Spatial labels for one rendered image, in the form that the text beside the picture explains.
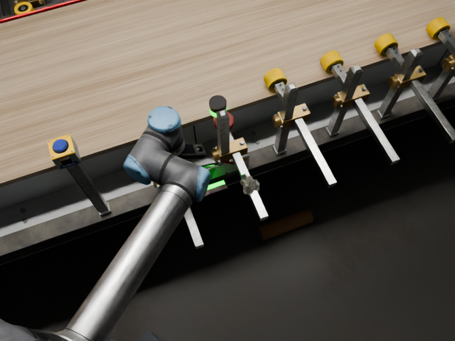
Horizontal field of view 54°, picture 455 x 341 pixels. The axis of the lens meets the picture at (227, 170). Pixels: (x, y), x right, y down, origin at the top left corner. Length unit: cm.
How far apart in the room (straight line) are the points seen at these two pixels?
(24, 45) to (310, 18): 124
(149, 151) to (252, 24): 101
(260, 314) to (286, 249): 38
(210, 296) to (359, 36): 145
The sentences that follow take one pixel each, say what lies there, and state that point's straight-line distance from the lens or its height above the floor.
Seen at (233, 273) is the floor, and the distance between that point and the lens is 242.
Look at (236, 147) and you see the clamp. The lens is 171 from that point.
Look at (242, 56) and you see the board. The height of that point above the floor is 90.
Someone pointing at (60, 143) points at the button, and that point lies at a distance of 139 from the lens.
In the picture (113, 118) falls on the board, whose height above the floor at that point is 90.
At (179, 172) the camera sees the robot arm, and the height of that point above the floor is 132.
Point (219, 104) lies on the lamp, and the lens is 151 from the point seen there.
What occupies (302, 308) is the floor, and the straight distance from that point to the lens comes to 242.
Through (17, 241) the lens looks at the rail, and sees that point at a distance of 192.
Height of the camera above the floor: 236
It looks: 64 degrees down
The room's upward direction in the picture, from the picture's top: 1 degrees counter-clockwise
